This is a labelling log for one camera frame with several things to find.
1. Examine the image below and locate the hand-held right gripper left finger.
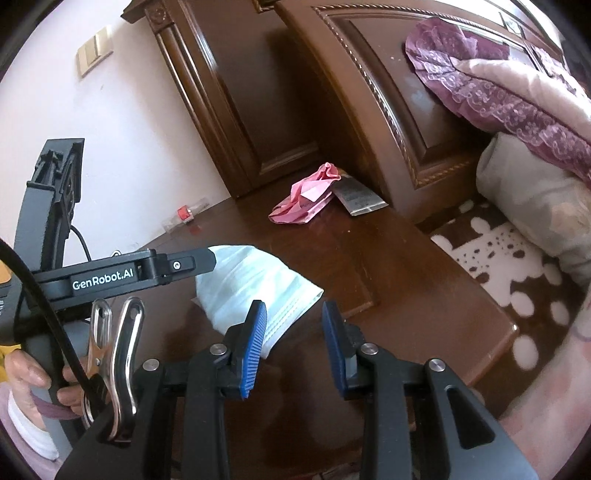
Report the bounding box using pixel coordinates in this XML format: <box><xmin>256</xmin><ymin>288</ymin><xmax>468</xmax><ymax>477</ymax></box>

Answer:
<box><xmin>55</xmin><ymin>299</ymin><xmax>269</xmax><ymax>480</ymax></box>

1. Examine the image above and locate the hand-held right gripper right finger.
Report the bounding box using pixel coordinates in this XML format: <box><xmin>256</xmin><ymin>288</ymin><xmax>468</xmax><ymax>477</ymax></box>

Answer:
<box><xmin>322</xmin><ymin>301</ymin><xmax>539</xmax><ymax>480</ymax></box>

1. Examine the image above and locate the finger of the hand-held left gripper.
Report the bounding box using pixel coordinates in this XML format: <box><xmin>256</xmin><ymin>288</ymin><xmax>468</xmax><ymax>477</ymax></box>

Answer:
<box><xmin>159</xmin><ymin>247</ymin><xmax>218</xmax><ymax>284</ymax></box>
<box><xmin>13</xmin><ymin>137</ymin><xmax>86</xmax><ymax>273</ymax></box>

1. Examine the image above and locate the light blue face mask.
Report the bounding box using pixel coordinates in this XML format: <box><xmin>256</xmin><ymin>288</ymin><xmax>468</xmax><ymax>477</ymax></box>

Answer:
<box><xmin>191</xmin><ymin>244</ymin><xmax>325</xmax><ymax>360</ymax></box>

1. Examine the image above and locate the person's left forearm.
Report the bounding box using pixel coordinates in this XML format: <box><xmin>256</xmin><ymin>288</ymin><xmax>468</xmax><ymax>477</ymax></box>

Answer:
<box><xmin>0</xmin><ymin>383</ymin><xmax>61</xmax><ymax>476</ymax></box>

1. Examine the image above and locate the person's left hand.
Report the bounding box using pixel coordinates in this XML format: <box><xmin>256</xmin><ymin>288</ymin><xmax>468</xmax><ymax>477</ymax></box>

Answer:
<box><xmin>4</xmin><ymin>348</ymin><xmax>88</xmax><ymax>409</ymax></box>

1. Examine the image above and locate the small clear bottle red cap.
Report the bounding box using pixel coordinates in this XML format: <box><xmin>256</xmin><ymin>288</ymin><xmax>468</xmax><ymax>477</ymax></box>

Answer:
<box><xmin>161</xmin><ymin>196</ymin><xmax>211</xmax><ymax>234</ymax></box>

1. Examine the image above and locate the brown wooden nightstand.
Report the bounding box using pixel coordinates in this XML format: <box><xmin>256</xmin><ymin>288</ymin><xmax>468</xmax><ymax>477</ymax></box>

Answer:
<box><xmin>60</xmin><ymin>196</ymin><xmax>520</xmax><ymax>480</ymax></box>

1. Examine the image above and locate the pink crumpled wrapper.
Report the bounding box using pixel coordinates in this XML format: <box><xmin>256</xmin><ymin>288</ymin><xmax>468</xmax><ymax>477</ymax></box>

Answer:
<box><xmin>269</xmin><ymin>162</ymin><xmax>342</xmax><ymax>225</ymax></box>

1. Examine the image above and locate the grey foil packet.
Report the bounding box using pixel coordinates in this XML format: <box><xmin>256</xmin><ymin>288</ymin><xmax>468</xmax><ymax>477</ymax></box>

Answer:
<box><xmin>333</xmin><ymin>172</ymin><xmax>387</xmax><ymax>217</ymax></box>

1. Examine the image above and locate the brown dotted blanket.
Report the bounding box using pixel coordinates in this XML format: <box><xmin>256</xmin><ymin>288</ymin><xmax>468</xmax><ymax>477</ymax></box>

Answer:
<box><xmin>418</xmin><ymin>198</ymin><xmax>591</xmax><ymax>370</ymax></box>

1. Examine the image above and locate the brown wooden headboard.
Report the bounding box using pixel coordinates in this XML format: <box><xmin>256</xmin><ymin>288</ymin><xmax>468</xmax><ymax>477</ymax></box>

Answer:
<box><xmin>121</xmin><ymin>0</ymin><xmax>568</xmax><ymax>227</ymax></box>

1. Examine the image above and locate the pink checked quilt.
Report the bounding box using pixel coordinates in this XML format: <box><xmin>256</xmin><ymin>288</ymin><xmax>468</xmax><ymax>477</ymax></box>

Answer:
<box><xmin>499</xmin><ymin>277</ymin><xmax>591</xmax><ymax>462</ymax></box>

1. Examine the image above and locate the grey pillow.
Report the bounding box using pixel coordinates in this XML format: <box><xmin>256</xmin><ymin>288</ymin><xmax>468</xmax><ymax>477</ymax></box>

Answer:
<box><xmin>475</xmin><ymin>133</ymin><xmax>591</xmax><ymax>287</ymax></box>

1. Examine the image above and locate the purple lace pillow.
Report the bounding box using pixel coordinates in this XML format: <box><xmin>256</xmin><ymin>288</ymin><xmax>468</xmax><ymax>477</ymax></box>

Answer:
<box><xmin>405</xmin><ymin>18</ymin><xmax>591</xmax><ymax>176</ymax></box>

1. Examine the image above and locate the beige wall switch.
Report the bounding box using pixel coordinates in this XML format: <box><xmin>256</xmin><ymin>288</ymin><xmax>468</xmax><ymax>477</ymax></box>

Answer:
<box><xmin>76</xmin><ymin>25</ymin><xmax>114</xmax><ymax>78</ymax></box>

